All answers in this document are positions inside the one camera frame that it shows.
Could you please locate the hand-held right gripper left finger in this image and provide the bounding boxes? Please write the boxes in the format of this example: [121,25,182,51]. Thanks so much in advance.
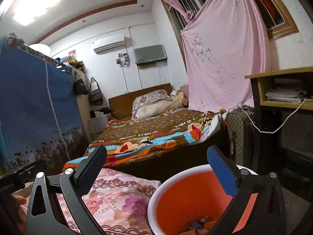
[26,145,108,235]

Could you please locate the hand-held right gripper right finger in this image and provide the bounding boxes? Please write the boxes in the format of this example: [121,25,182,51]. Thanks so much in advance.
[207,146,286,235]

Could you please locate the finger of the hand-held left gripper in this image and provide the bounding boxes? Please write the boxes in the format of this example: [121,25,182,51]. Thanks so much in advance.
[17,160,46,179]

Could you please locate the orange bucket with white rim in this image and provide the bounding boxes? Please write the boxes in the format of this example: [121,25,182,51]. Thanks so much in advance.
[147,164,260,235]

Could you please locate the person's left hand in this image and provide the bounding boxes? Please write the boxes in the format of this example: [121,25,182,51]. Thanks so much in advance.
[11,195,28,230]

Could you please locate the white nightstand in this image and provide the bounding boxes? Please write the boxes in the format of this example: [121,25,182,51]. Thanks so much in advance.
[87,116,109,134]

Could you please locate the checkered suitcase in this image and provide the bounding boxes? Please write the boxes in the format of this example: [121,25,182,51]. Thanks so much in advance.
[225,106,257,174]

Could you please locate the dark clothes heap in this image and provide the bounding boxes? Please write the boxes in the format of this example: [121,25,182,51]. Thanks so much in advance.
[90,107,112,118]

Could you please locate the beige cabinet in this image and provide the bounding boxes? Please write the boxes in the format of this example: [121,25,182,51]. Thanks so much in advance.
[72,67,93,140]

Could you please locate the blue fabric wardrobe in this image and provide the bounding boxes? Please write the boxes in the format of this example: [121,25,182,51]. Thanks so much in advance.
[0,35,84,174]

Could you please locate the bed with colourful blanket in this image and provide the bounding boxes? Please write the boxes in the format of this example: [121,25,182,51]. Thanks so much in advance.
[62,109,222,172]

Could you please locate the wooden bed headboard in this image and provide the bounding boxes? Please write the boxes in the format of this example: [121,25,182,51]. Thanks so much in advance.
[108,83,172,120]

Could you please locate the black handbag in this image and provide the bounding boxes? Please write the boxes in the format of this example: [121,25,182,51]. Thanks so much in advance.
[73,72,89,95]
[88,78,103,106]

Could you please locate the yellow cloth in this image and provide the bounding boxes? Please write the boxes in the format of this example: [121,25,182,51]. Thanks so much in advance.
[171,89,189,107]

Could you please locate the cream pillow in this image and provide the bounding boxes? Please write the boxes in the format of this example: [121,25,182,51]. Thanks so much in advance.
[133,98,184,119]

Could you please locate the floral pillow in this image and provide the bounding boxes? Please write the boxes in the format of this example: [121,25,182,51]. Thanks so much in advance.
[132,90,173,120]

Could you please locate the stack of papers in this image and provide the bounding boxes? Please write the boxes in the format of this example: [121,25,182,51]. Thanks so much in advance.
[265,78,307,102]

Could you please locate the colourful clutter heap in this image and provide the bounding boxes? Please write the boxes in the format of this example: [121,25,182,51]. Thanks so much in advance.
[56,50,85,68]

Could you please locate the white round lampshade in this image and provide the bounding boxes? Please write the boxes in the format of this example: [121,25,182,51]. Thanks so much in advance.
[29,43,51,57]

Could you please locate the pink hanging sheet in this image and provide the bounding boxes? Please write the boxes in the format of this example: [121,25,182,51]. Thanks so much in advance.
[181,0,272,114]

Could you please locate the white air conditioner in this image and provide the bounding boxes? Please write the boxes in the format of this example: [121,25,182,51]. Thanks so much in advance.
[93,36,125,53]

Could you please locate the ceiling light panel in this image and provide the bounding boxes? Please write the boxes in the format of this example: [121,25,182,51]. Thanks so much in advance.
[12,0,63,26]

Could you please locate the red cloth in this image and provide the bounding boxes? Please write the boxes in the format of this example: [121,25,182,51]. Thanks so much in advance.
[245,0,285,26]

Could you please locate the white cable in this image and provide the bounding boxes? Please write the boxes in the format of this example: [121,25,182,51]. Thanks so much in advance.
[236,98,313,134]

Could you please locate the wall socket cluster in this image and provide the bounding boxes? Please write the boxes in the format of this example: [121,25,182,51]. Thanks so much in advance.
[116,53,130,67]

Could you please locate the wooden desk with black frame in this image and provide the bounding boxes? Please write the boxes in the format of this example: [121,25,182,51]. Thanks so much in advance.
[245,67,313,184]

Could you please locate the covered wall television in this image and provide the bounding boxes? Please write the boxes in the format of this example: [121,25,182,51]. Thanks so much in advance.
[133,44,167,65]

